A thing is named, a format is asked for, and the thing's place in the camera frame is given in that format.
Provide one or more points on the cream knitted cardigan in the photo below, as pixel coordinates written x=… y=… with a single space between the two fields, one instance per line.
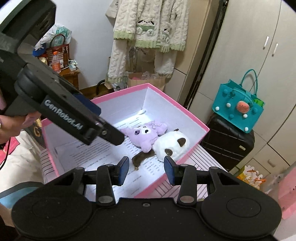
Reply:
x=158 y=25

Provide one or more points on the person's left hand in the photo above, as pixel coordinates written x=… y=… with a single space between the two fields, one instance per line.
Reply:
x=11 y=126

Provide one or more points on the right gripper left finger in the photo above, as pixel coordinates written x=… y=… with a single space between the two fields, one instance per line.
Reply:
x=110 y=175

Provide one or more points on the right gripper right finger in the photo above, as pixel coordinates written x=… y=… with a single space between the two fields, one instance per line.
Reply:
x=185 y=176

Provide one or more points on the red woven basket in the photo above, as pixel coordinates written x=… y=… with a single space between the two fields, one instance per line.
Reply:
x=61 y=49

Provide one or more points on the white panda plush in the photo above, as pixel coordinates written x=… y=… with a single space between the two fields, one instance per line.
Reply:
x=173 y=144

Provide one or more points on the black suitcase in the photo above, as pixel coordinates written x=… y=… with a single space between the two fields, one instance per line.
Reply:
x=227 y=144

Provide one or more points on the colourful gift bag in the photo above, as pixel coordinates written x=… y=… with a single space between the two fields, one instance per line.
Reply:
x=249 y=175

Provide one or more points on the pink paper bag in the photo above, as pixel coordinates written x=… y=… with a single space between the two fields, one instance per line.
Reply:
x=286 y=194

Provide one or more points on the purple plush toy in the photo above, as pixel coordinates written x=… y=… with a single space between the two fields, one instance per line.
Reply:
x=143 y=136

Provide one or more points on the printed paper sheet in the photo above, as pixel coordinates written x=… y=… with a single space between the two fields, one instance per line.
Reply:
x=69 y=153

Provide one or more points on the teal felt tote bag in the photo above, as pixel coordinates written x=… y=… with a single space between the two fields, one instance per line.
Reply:
x=237 y=105

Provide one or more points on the orange drink bottle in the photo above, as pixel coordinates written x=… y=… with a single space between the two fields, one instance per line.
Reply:
x=56 y=62

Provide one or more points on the wooden side cabinet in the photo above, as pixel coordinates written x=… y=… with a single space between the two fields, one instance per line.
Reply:
x=71 y=76

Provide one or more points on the brown paper bag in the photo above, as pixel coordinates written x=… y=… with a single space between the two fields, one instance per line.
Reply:
x=156 y=80

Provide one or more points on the beige wardrobe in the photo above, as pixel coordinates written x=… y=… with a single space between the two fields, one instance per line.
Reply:
x=249 y=42

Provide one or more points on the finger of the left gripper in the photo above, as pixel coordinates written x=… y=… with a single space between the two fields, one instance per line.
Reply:
x=85 y=106
x=108 y=132

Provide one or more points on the pink cardboard box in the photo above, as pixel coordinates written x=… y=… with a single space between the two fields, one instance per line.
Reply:
x=126 y=108

